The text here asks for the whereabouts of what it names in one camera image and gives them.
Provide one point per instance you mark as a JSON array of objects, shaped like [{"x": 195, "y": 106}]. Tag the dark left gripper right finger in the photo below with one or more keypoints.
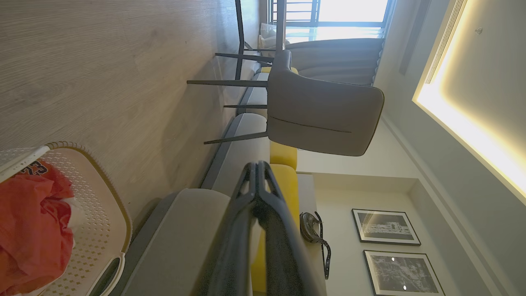
[{"x": 283, "y": 255}]

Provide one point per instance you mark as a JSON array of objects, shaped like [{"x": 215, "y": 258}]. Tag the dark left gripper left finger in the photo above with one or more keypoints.
[{"x": 230, "y": 246}]

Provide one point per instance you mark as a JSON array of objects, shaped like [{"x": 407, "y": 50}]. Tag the cream perforated plastic laundry basket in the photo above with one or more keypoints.
[{"x": 98, "y": 213}]

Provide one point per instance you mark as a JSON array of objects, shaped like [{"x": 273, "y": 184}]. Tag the black handbag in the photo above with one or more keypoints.
[{"x": 310, "y": 228}]

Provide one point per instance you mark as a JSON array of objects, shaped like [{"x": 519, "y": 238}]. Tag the grey fabric sofa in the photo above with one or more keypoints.
[{"x": 181, "y": 246}]

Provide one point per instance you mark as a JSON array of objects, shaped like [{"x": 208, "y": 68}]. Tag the yellow sofa cushion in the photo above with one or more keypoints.
[
  {"x": 265, "y": 70},
  {"x": 289, "y": 185},
  {"x": 283, "y": 155}
]

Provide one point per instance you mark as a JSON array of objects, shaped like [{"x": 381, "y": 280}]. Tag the black framed monochrome picture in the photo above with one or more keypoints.
[
  {"x": 386, "y": 227},
  {"x": 402, "y": 273}
]

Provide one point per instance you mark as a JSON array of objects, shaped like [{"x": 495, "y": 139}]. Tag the white garment with red trim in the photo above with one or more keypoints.
[{"x": 76, "y": 216}]

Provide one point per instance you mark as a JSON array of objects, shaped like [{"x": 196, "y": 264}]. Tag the red jersey garment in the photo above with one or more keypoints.
[{"x": 33, "y": 230}]

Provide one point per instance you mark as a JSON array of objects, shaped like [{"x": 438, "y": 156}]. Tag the grey curtain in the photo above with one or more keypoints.
[{"x": 341, "y": 57}]

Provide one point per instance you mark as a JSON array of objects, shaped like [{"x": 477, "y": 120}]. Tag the white cushion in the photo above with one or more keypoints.
[{"x": 269, "y": 39}]

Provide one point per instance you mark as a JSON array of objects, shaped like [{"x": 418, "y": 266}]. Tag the dining table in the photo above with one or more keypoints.
[{"x": 239, "y": 33}]

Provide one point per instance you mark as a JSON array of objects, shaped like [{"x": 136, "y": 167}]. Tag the white ceiling air vent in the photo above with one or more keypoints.
[{"x": 446, "y": 39}]

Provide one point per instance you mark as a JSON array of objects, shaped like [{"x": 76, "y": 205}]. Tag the window with dark frame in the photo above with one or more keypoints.
[{"x": 328, "y": 16}]

